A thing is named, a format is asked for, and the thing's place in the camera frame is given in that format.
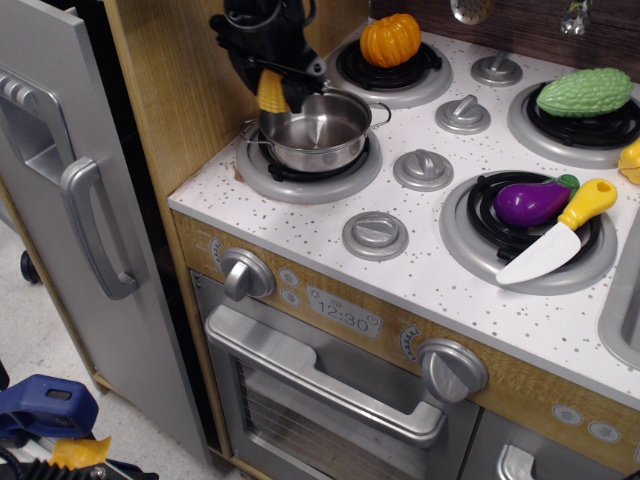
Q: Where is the grey stovetop knob front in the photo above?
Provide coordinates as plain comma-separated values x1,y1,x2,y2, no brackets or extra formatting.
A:
342,211,409,262

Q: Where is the hanging metal utensil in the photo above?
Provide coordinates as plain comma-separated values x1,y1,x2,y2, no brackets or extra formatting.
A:
560,0,592,36

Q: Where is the yellow handled toy knife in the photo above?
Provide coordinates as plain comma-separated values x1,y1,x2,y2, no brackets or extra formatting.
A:
496,179,618,285

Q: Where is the orange toy pumpkin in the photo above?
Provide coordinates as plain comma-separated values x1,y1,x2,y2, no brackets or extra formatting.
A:
359,13,422,68

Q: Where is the stove burner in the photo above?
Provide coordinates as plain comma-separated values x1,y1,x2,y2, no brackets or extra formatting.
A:
327,40,453,110
236,126,383,205
507,82,639,170
439,171,618,296

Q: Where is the front right stove burner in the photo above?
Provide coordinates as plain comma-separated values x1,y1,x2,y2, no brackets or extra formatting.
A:
439,171,618,296

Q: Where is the blue clamp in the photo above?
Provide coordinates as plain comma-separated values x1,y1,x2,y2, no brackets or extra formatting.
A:
1,374,99,438

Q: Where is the front left stove burner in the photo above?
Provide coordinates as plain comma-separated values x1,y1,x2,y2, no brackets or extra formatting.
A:
236,126,383,205

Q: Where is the green toy bitter gourd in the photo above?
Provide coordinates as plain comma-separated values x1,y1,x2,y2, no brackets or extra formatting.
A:
536,68,634,118

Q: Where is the grey toy sink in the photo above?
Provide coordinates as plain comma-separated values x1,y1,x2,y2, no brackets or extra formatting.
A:
598,213,639,370

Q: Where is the purple toy eggplant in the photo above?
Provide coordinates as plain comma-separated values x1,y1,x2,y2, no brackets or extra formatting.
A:
493,174,580,227

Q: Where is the right oven dial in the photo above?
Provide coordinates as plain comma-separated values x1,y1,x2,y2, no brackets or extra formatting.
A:
419,338,489,404

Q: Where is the grey stovetop knob back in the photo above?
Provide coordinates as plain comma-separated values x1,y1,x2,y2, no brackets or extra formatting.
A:
471,50,524,87

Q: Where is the yellow tape piece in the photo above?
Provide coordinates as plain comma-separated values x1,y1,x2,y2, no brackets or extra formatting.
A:
48,436,112,470

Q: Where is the left oven dial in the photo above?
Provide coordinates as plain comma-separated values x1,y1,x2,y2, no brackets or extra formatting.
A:
220,248,276,302

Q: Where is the grey toy fridge door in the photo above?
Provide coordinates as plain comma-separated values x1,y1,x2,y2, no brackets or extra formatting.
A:
1,1,211,462

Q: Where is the yellow toy pepper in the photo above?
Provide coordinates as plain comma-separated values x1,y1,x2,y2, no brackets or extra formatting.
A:
618,139,640,185

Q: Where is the black caster wheel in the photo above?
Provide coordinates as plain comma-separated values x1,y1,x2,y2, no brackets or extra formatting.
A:
20,250,41,285

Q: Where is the back right stove burner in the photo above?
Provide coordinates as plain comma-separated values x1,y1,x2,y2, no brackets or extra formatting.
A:
507,82,639,170

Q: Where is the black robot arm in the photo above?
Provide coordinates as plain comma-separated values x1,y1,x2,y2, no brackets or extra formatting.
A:
209,1,327,113

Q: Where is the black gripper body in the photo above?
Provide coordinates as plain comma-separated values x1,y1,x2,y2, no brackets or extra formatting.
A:
209,15,327,78

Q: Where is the back left stove burner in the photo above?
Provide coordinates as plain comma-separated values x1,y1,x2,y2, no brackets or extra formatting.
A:
327,40,453,110

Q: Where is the oven dial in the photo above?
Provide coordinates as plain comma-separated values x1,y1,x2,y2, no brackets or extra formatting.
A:
419,338,489,404
220,248,276,302

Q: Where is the hanging metal ladle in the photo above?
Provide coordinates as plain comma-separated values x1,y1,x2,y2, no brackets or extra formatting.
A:
450,0,495,25

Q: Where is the grey stovetop knob middle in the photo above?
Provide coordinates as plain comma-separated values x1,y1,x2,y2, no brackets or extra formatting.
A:
393,149,454,192

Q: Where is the small steel pan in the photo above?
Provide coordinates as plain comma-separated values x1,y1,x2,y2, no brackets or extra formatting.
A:
240,88,392,173

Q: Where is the yellow toy corn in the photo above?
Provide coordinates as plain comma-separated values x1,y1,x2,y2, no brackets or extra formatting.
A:
256,69,291,114

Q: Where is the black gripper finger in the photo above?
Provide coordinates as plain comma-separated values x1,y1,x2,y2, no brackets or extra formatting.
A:
282,73,325,113
228,50,263,96

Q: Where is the grey oven door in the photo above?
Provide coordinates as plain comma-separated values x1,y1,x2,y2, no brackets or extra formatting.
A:
191,272,478,479

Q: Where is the grey stovetop knob upper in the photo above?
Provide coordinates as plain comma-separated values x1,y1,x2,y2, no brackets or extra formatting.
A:
435,95,491,135

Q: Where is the grey lower cabinet door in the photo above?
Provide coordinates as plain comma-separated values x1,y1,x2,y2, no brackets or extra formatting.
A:
461,410,639,479

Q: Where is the grey fridge door handle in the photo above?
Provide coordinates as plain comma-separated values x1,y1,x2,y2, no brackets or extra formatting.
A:
59,156,144,301

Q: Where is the grey stovetop knob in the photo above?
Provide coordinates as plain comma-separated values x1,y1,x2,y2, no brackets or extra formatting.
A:
342,211,409,262
393,149,454,192
435,95,491,135
471,50,524,87

